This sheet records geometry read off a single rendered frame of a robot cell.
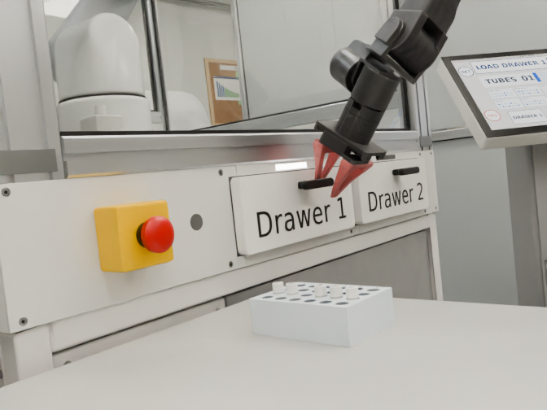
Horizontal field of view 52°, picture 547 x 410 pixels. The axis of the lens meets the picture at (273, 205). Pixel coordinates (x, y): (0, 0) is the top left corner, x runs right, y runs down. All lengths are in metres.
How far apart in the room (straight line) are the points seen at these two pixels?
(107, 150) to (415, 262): 0.82
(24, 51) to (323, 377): 0.43
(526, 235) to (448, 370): 1.24
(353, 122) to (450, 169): 1.79
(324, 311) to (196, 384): 0.14
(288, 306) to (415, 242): 0.76
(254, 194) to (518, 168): 1.03
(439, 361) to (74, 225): 0.39
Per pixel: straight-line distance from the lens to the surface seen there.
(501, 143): 1.50
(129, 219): 0.62
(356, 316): 0.54
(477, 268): 2.61
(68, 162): 0.63
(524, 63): 1.73
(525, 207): 1.68
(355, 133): 0.84
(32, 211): 0.61
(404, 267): 1.24
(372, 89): 0.82
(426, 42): 0.84
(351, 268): 1.06
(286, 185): 0.85
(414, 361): 0.49
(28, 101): 0.63
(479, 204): 2.56
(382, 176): 1.10
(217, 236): 0.76
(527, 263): 1.71
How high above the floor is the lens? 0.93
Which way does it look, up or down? 3 degrees down
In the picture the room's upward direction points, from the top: 6 degrees counter-clockwise
